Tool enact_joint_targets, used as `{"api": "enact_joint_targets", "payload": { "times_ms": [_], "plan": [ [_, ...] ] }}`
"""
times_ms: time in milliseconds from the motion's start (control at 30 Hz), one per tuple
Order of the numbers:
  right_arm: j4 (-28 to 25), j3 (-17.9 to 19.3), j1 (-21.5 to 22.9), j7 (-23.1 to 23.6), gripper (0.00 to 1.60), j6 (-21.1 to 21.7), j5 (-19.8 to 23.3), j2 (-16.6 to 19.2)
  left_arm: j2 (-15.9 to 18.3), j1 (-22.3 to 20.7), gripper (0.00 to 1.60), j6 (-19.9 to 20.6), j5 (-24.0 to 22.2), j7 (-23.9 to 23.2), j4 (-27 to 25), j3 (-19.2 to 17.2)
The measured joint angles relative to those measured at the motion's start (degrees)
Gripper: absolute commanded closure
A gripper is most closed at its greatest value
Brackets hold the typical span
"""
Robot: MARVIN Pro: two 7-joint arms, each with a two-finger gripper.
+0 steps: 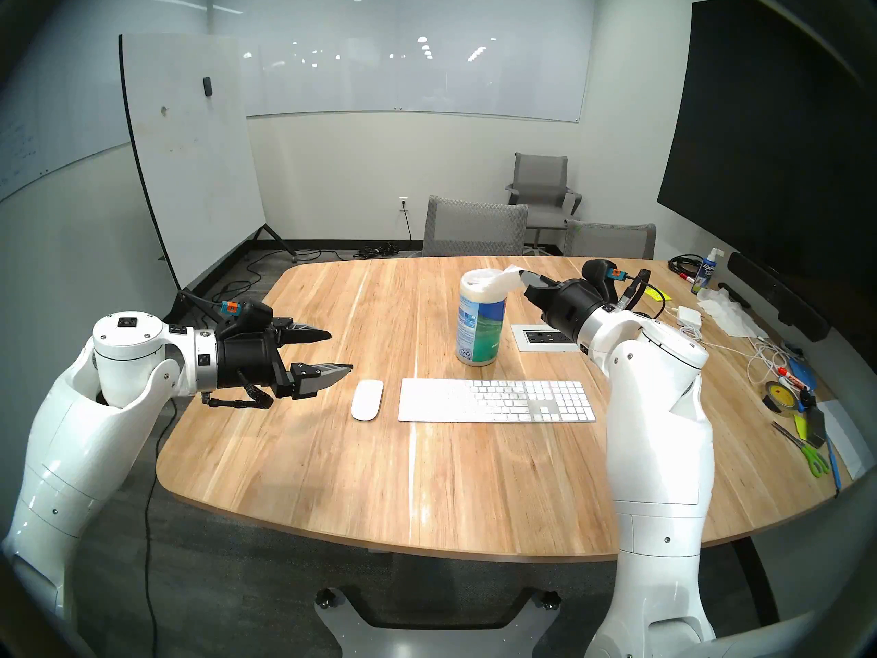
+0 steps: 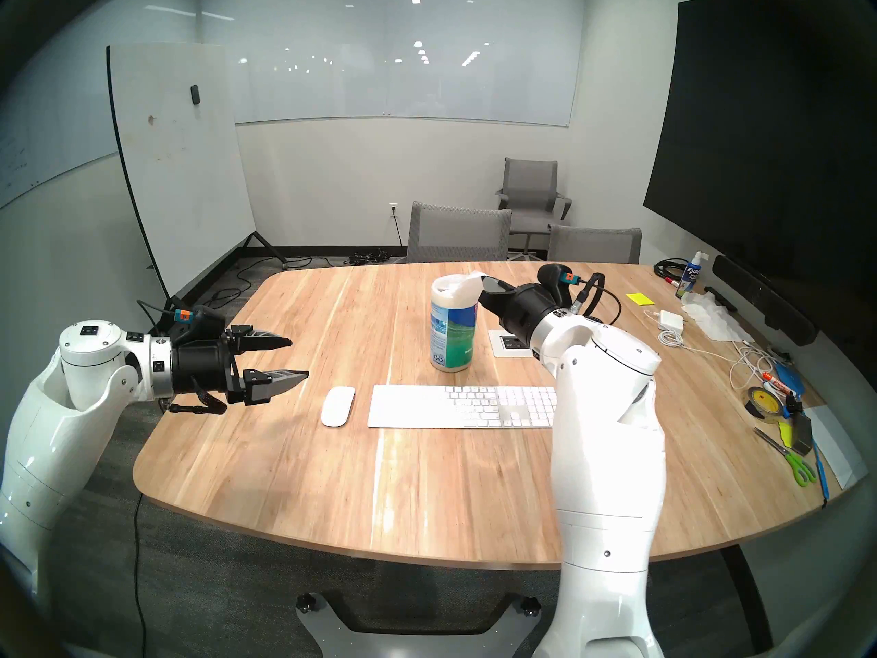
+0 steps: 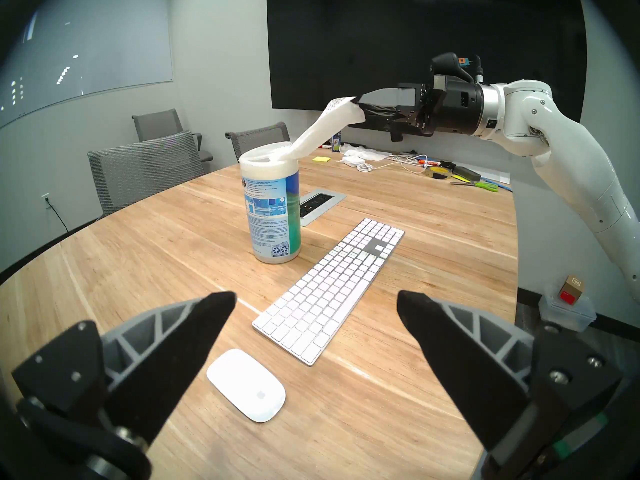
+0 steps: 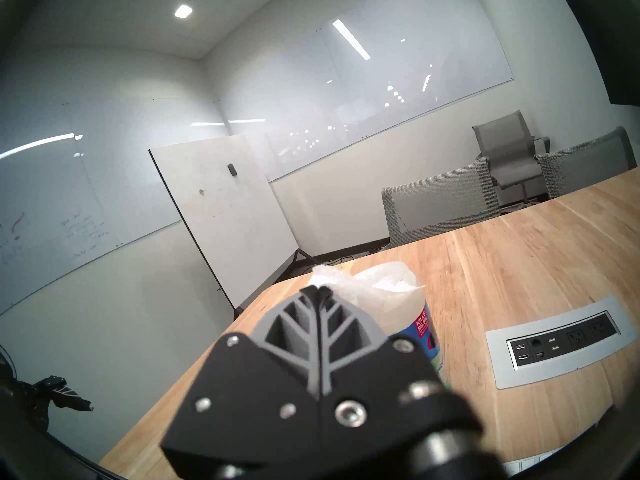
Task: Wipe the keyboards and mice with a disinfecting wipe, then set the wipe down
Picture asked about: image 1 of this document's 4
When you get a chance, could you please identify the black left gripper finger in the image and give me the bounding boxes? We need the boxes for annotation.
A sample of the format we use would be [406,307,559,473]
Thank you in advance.
[291,362,354,399]
[277,317,334,345]

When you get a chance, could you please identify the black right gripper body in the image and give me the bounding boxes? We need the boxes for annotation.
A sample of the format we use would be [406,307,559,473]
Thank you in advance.
[541,278,621,343]

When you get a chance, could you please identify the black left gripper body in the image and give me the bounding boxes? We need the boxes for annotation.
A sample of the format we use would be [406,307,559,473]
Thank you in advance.
[216,317,297,400]

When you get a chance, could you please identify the white disinfecting wipe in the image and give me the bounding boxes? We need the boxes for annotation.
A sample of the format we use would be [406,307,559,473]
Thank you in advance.
[478,265,526,297]

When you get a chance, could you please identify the disinfecting wipes canister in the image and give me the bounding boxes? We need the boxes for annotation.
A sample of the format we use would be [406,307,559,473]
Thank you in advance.
[457,269,510,367]

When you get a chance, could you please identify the silver table power outlet box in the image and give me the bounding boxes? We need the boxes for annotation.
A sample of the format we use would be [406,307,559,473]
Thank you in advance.
[511,324,583,352]

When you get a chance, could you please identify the grey mesh office chair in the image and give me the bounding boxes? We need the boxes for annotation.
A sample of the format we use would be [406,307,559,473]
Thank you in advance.
[563,219,657,261]
[421,195,530,258]

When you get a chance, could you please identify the grey office chair with armrests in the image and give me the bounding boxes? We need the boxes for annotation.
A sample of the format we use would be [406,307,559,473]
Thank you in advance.
[506,152,583,256]

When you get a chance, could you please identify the white slim keyboard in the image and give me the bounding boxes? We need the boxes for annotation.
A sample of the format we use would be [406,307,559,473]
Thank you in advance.
[398,378,595,424]

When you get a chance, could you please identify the whiteboard cleaner spray bottle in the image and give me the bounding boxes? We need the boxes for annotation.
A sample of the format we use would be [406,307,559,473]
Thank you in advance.
[691,247,724,295]

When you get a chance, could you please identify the crumpled white tissue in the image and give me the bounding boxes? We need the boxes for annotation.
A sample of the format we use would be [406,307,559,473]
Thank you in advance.
[697,288,768,339]

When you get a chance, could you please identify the mobile whiteboard on stand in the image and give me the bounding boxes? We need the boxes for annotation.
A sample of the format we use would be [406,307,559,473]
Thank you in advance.
[119,33,299,291]

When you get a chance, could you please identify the black video conference bar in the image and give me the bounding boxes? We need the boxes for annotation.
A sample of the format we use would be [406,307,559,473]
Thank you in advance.
[726,252,831,342]

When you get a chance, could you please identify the black and yellow tape roll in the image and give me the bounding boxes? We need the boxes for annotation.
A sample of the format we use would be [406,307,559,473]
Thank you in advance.
[764,381,801,416]

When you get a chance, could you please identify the black table leg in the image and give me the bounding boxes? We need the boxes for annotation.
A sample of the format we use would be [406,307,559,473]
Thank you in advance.
[733,537,782,626]

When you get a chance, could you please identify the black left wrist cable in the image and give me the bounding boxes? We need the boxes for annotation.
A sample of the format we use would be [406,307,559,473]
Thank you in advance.
[204,376,275,409]

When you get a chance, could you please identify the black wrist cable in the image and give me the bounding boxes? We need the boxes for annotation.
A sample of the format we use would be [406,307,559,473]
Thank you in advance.
[620,269,667,319]
[204,376,275,409]

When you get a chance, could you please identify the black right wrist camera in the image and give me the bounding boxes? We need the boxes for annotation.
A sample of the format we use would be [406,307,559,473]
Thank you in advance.
[582,259,632,302]

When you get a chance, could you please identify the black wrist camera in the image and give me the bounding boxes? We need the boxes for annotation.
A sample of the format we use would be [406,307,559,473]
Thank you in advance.
[582,259,632,302]
[219,299,276,335]

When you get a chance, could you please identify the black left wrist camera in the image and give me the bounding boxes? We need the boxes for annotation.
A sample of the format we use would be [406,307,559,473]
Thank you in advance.
[219,299,276,335]

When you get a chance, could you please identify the white wireless mouse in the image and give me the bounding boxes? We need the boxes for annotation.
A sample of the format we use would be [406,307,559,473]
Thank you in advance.
[351,380,384,422]

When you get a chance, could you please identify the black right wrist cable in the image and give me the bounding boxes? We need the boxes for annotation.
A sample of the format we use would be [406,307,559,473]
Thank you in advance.
[620,269,667,319]

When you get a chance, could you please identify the white charging cable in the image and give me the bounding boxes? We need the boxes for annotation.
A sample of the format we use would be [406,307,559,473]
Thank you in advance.
[661,306,789,385]

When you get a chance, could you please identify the black hanging robot cable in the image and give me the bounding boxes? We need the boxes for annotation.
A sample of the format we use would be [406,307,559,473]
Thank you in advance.
[143,472,161,658]

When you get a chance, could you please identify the large black wall screen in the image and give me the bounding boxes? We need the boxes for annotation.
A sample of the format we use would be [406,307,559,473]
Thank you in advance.
[656,0,877,335]

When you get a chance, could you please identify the glass wall board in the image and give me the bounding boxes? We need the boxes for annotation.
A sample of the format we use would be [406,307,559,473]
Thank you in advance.
[212,0,591,123]
[0,60,132,202]

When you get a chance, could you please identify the green handled scissors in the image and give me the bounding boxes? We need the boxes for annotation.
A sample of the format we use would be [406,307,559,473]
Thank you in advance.
[771,420,831,478]

